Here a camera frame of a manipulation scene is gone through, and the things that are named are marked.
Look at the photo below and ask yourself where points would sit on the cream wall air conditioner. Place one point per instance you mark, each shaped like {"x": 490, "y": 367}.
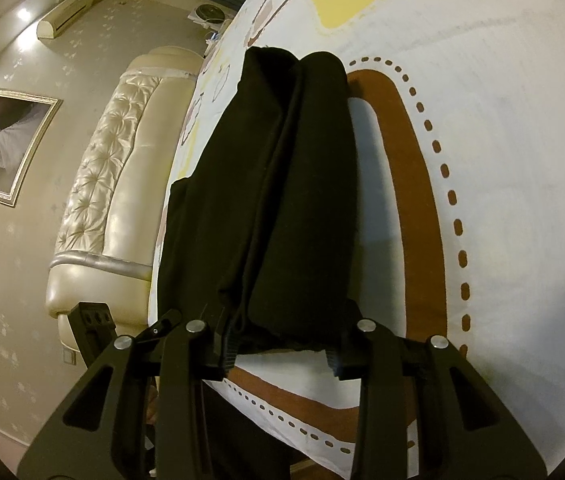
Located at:
{"x": 65, "y": 15}

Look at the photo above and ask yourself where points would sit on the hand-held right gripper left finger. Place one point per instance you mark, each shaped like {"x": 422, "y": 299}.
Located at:
{"x": 230, "y": 351}

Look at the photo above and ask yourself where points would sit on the bed with patterned sheet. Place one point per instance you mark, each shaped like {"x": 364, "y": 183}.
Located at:
{"x": 502, "y": 135}

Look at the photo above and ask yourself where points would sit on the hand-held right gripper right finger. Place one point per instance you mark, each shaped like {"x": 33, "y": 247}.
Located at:
{"x": 333, "y": 361}

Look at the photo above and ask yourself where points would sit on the black pants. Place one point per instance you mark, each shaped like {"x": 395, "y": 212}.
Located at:
{"x": 257, "y": 200}

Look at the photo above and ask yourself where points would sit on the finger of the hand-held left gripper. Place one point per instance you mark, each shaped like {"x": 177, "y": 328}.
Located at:
{"x": 160, "y": 329}

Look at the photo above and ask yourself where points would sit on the cream tufted headboard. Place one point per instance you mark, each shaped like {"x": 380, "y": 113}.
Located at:
{"x": 107, "y": 185}

